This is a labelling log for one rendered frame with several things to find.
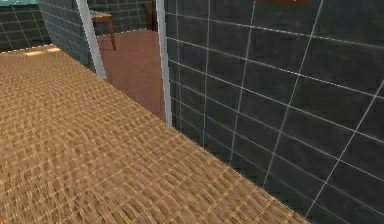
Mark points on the brown wooden table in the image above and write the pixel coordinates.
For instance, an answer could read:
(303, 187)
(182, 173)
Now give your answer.
(103, 19)

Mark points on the teal cabinet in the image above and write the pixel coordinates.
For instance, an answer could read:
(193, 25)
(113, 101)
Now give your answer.
(16, 1)

